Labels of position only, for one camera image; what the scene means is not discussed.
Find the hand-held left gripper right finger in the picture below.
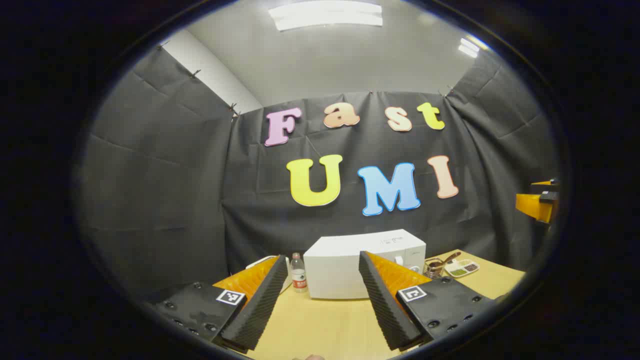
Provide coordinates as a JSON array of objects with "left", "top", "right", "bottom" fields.
[{"left": 358, "top": 250, "right": 496, "bottom": 352}]

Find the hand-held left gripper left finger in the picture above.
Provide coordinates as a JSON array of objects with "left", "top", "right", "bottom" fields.
[{"left": 150, "top": 254, "right": 290, "bottom": 352}]

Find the white microwave oven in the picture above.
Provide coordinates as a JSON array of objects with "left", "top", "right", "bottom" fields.
[{"left": 303, "top": 229, "right": 427, "bottom": 300}]

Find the white toaster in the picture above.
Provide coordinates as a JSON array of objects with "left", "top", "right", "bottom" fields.
[{"left": 245, "top": 255, "right": 293, "bottom": 295}]

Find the clear red-label water bottle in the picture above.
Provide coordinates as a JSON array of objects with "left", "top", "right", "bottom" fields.
[{"left": 290, "top": 252, "right": 308, "bottom": 293}]

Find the white divided bean dish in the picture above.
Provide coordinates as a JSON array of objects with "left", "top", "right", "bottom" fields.
[{"left": 444, "top": 259, "right": 481, "bottom": 279}]

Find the small ceiling light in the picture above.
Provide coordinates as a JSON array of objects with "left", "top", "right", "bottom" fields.
[{"left": 457, "top": 36, "right": 482, "bottom": 59}]

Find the large ceiling light panel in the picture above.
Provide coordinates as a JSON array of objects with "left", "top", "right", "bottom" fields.
[{"left": 268, "top": 0, "right": 384, "bottom": 32}]

